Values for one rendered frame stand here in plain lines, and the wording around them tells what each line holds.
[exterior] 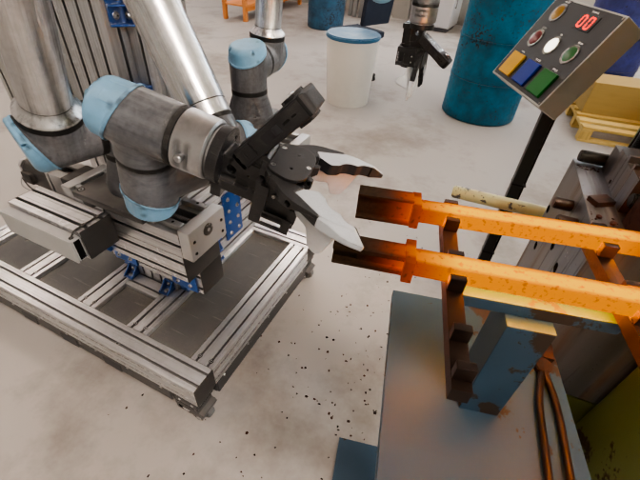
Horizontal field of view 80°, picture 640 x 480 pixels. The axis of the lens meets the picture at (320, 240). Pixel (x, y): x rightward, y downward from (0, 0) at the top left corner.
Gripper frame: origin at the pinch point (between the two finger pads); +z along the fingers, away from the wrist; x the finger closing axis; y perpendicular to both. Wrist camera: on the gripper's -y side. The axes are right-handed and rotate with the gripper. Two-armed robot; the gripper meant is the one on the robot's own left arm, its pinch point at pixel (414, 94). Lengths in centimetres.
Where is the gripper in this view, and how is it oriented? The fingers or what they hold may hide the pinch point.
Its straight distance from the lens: 134.6
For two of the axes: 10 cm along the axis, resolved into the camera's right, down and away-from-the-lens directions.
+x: -4.4, 5.6, -7.0
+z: -0.5, 7.6, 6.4
